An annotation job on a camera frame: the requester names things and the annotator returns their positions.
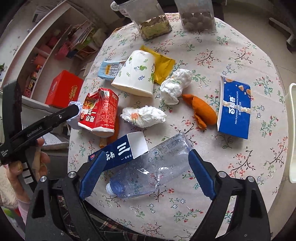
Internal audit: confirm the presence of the white bookshelf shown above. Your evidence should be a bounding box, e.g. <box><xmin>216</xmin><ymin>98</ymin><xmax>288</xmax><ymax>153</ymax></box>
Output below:
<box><xmin>1</xmin><ymin>1</ymin><xmax>100</xmax><ymax>103</ymax></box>

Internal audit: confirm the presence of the pink storage basket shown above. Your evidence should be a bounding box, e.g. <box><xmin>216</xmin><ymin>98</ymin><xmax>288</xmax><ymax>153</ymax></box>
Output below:
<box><xmin>55</xmin><ymin>42</ymin><xmax>70</xmax><ymax>60</ymax></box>

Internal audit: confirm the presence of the blue biscuit box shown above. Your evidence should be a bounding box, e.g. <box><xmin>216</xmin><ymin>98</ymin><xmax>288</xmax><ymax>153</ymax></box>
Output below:
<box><xmin>217</xmin><ymin>76</ymin><xmax>251</xmax><ymax>139</ymax></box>

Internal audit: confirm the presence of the red gift box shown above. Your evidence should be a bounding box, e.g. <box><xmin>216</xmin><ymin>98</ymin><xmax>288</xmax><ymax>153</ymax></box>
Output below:
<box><xmin>45</xmin><ymin>70</ymin><xmax>84</xmax><ymax>108</ymax></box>

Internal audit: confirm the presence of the person's left hand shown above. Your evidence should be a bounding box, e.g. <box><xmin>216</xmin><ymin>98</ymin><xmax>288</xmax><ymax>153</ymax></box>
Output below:
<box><xmin>5</xmin><ymin>138</ymin><xmax>51</xmax><ymax>204</ymax></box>

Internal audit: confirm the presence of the clear jar with green contents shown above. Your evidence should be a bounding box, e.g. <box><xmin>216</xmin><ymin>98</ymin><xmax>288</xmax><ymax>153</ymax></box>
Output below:
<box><xmin>110</xmin><ymin>0</ymin><xmax>171</xmax><ymax>40</ymax></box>

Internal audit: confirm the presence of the clear jar with brown nuts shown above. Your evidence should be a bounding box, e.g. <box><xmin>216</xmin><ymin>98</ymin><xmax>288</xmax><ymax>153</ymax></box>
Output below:
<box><xmin>175</xmin><ymin>0</ymin><xmax>216</xmax><ymax>33</ymax></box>

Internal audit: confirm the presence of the light blue milk carton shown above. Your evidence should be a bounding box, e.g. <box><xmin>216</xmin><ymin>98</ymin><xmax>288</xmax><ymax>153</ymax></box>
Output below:
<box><xmin>97</xmin><ymin>60</ymin><xmax>126</xmax><ymax>81</ymax></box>

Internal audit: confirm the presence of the red milk tea carton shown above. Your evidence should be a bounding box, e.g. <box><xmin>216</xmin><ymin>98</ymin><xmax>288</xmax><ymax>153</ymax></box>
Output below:
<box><xmin>78</xmin><ymin>88</ymin><xmax>119</xmax><ymax>138</ymax></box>

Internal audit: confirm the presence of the white tissue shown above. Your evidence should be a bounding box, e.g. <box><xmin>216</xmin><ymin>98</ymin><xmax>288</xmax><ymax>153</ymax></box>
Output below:
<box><xmin>159</xmin><ymin>69</ymin><xmax>193</xmax><ymax>105</ymax></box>
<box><xmin>120</xmin><ymin>105</ymin><xmax>167</xmax><ymax>128</ymax></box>

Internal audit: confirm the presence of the white floral paper cup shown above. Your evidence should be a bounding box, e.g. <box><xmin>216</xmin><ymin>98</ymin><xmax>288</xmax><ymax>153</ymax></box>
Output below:
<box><xmin>111</xmin><ymin>50</ymin><xmax>155</xmax><ymax>97</ymax></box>

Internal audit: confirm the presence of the yellow snack packet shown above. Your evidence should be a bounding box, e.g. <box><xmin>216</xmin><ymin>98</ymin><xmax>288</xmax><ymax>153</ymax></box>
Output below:
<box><xmin>140</xmin><ymin>45</ymin><xmax>176</xmax><ymax>85</ymax></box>

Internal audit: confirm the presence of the white trash bin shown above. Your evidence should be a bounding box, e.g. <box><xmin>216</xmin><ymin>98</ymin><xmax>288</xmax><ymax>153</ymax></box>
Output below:
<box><xmin>285</xmin><ymin>83</ymin><xmax>295</xmax><ymax>184</ymax></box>

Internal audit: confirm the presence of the dark blue cigarette carton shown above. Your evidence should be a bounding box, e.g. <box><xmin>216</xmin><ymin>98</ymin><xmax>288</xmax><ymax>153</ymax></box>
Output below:
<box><xmin>88</xmin><ymin>132</ymin><xmax>149</xmax><ymax>171</ymax></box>

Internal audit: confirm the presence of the floral tablecloth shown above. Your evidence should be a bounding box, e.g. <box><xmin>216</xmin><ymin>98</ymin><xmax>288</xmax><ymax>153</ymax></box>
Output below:
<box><xmin>79</xmin><ymin>14</ymin><xmax>288</xmax><ymax>240</ymax></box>

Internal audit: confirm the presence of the clear crushed plastic bottle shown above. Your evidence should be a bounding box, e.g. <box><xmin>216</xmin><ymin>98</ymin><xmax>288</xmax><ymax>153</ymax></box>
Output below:
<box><xmin>106</xmin><ymin>133</ymin><xmax>193</xmax><ymax>199</ymax></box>

